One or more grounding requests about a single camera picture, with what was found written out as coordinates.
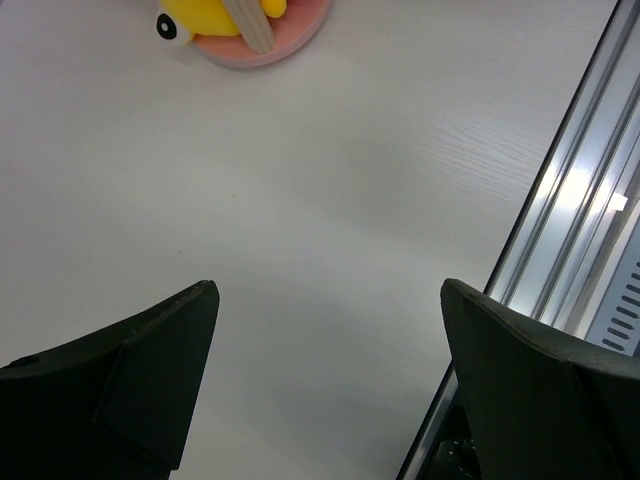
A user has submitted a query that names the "yellow plush corner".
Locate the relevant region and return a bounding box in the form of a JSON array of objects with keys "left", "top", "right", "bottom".
[{"left": 155, "top": 0, "right": 287, "bottom": 54}]

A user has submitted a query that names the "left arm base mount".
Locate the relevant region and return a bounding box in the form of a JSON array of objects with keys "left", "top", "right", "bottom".
[{"left": 432, "top": 437, "right": 482, "bottom": 480}]

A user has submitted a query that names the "white slotted cable duct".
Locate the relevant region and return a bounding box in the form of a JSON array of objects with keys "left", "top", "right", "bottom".
[{"left": 586, "top": 222, "right": 639, "bottom": 358}]

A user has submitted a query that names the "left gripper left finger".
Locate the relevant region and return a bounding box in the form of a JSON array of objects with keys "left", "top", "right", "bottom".
[{"left": 1, "top": 280, "right": 220, "bottom": 479}]

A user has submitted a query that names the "pink three-tier shelf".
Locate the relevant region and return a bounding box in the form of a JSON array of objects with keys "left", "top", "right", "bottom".
[{"left": 194, "top": 0, "right": 333, "bottom": 69}]

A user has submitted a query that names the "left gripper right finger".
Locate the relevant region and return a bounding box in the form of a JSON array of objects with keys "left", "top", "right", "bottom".
[{"left": 440, "top": 279, "right": 639, "bottom": 479}]

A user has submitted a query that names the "aluminium mounting rail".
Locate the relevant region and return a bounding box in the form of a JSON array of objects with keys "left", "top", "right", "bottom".
[{"left": 399, "top": 1, "right": 639, "bottom": 479}]

